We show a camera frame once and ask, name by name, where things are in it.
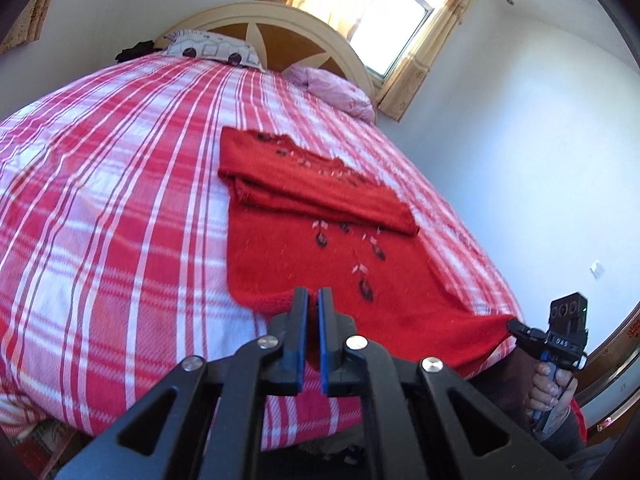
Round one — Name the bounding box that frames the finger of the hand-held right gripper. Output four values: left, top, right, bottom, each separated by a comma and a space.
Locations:
507, 319, 548, 358

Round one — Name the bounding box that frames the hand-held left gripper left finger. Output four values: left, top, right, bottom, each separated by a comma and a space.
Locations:
55, 287, 311, 480

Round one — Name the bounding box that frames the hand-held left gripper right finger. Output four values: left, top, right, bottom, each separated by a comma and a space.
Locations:
318, 287, 571, 480

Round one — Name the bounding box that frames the red embroidered sweater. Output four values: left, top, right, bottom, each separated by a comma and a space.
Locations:
217, 126, 523, 381

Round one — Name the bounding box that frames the person's right forearm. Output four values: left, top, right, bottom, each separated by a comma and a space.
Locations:
539, 400, 618, 467

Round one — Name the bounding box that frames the person's right hand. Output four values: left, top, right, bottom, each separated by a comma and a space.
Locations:
527, 360, 576, 427

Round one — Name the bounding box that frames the person's dark clothing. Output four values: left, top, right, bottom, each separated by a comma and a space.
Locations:
470, 347, 535, 417

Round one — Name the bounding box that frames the bed with red plaid sheet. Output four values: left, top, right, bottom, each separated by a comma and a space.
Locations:
0, 52, 526, 453

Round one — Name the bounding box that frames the pink pillow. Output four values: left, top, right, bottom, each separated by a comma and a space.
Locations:
282, 65, 377, 123

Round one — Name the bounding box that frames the cream and wood headboard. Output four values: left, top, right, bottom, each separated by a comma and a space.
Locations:
152, 1, 376, 106

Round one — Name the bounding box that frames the white patterned pillow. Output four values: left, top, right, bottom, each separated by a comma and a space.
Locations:
165, 30, 266, 71

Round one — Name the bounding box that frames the black cloth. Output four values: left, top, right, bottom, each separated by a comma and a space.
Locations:
115, 40, 161, 63

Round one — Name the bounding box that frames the wooden door frame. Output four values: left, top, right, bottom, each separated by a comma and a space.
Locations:
582, 302, 640, 441

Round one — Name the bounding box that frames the window with white frame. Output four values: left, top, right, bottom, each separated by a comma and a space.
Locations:
345, 0, 453, 81

